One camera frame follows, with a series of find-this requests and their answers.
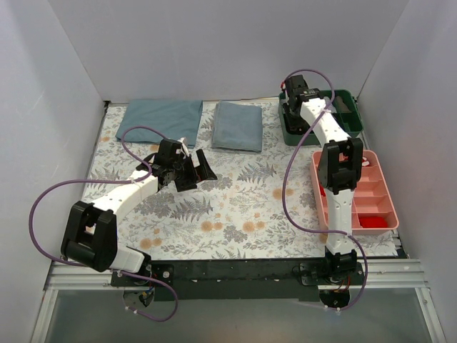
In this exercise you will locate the green divided organizer box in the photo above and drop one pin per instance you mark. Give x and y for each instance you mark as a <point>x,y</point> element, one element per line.
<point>349,122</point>

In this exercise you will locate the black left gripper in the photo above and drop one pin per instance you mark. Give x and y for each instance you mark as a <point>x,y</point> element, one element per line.
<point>189,174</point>

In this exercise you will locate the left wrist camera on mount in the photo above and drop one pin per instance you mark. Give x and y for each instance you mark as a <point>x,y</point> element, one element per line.
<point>184,148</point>

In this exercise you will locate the teal folded cloth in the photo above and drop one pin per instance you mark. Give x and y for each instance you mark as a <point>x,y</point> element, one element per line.
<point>173,118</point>

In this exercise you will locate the pink divided organizer box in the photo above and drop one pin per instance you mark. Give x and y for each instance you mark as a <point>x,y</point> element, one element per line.
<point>371,198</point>

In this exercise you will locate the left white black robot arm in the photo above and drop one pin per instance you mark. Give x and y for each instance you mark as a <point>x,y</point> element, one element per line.
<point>91,236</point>

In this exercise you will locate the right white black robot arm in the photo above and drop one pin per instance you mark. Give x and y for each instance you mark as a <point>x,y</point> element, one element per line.
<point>339,170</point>

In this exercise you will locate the black underwear beige waistband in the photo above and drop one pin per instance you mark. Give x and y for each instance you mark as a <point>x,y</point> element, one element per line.
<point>302,126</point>

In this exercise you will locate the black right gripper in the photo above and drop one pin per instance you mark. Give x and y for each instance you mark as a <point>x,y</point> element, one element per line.
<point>292,119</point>

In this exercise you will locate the floral patterned table mat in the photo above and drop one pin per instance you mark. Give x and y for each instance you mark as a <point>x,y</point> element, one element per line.
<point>261,205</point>

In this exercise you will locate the red white striped rolled garment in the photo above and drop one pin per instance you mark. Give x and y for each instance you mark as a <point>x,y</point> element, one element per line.
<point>365,161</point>

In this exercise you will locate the grey blue folded cloth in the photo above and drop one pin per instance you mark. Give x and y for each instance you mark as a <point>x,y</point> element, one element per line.
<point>237,127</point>

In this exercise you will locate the brown rolled sock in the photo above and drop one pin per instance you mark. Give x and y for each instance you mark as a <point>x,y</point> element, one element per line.
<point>343,107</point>

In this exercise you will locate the aluminium frame rail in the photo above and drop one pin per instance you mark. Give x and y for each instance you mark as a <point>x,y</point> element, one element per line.
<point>382,273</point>

